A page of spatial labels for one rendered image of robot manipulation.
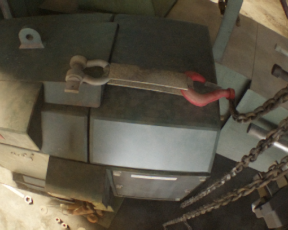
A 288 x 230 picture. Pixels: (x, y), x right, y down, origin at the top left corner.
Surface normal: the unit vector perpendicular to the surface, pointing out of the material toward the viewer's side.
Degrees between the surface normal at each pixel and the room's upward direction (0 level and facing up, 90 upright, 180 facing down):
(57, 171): 0
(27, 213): 0
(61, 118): 45
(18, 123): 0
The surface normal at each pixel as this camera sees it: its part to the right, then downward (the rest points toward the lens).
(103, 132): -0.03, 0.28
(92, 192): 0.05, -0.48
